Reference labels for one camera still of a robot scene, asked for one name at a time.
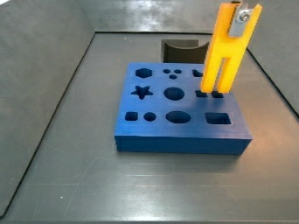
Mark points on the blue foam shape board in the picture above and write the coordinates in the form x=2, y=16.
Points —
x=167, y=116

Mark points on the yellow double-square peg object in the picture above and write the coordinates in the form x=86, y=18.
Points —
x=226, y=50

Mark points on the black curved holder stand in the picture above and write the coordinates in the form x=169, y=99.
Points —
x=183, y=51

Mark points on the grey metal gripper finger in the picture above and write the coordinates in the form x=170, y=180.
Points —
x=241, y=17

